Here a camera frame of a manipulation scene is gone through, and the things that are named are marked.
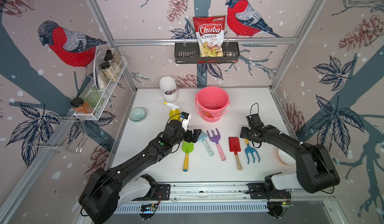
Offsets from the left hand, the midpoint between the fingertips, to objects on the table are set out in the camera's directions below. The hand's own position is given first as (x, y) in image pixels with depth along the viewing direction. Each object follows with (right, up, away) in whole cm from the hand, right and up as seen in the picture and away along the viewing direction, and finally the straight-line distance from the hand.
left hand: (197, 125), depth 80 cm
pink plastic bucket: (+11, +12, +26) cm, 31 cm away
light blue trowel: (+4, -9, +12) cm, 15 cm away
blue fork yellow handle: (+32, -15, +5) cm, 36 cm away
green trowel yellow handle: (-6, -15, +8) cm, 18 cm away
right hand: (+31, -7, +12) cm, 34 cm away
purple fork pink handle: (+12, -10, +11) cm, 19 cm away
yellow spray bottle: (-15, +7, +11) cm, 20 cm away
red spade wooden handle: (+23, -14, +9) cm, 29 cm away
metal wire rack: (-52, +2, -24) cm, 57 cm away
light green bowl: (-42, +4, +22) cm, 47 cm away
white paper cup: (-22, +26, +26) cm, 43 cm away
